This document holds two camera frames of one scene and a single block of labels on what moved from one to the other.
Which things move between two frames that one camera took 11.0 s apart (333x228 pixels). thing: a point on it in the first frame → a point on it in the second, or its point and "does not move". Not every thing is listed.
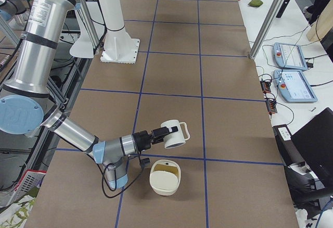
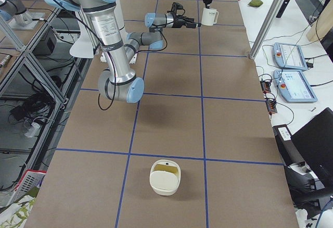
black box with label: [288, 151] does not move
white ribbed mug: [175, 139] → [209, 16]
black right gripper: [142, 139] → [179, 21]
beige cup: [165, 176] does not move
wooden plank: [321, 26] does not move
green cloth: [255, 2] does not move
